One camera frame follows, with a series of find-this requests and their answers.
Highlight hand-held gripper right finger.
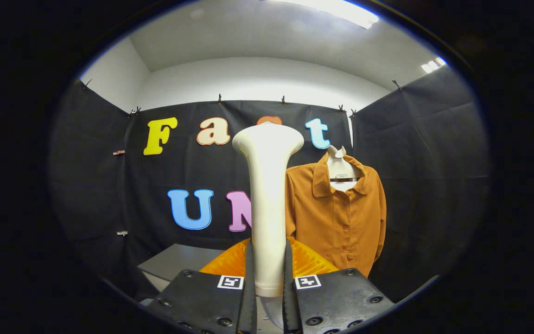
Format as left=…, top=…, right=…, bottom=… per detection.
left=282, top=236, right=395, bottom=334

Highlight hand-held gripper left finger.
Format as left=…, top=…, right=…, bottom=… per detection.
left=146, top=236, right=258, bottom=334

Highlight orange button shirt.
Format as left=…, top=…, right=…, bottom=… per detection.
left=286, top=152, right=387, bottom=278

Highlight white garment steamer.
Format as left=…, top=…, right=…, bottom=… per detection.
left=232, top=122, right=305, bottom=330

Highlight white garment hanger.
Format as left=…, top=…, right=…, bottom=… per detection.
left=326, top=145, right=358, bottom=193

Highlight grey cabinet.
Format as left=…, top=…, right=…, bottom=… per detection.
left=137, top=244, right=226, bottom=307

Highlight black backdrop cloth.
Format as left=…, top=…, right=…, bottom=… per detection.
left=123, top=100, right=355, bottom=253
left=48, top=79, right=142, bottom=297
left=350, top=65, right=491, bottom=304

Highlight row of black clips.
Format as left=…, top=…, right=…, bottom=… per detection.
left=82, top=79, right=403, bottom=119

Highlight small ceiling light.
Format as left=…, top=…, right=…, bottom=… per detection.
left=421, top=57, right=447, bottom=74

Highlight long ceiling light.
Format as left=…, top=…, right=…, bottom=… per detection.
left=260, top=0, right=380, bottom=30

